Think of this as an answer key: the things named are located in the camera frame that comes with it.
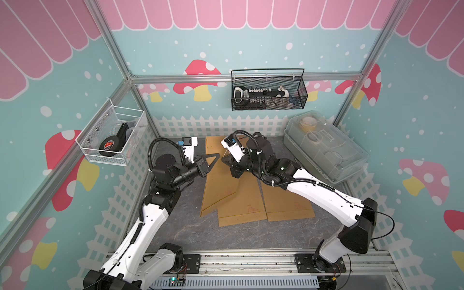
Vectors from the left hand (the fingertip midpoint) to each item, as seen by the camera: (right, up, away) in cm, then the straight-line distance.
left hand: (220, 159), depth 67 cm
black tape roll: (-43, +6, +3) cm, 43 cm away
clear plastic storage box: (+49, +5, +23) cm, 54 cm away
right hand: (+1, 0, +2) cm, 2 cm away
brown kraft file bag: (+11, -24, +25) cm, 37 cm away
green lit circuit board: (-19, -50, +7) cm, 54 cm away
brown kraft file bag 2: (+28, -23, +24) cm, 44 cm away
